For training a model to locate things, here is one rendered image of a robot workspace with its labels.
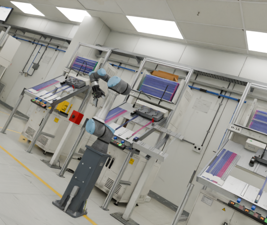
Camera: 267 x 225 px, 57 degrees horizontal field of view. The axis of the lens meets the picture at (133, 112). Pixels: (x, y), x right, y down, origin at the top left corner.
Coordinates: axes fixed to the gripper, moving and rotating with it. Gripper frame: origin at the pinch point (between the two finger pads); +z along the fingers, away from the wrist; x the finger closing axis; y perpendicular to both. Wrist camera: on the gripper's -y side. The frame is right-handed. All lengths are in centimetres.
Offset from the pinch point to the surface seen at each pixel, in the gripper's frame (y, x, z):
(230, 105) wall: -240, 99, 26
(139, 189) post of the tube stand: -18, 4, 91
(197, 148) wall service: -215, 28, 80
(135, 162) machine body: -49, -7, 67
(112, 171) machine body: -46, -38, 70
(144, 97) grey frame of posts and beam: -92, 10, -10
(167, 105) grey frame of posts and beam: -87, 39, 10
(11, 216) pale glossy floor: 103, -24, 70
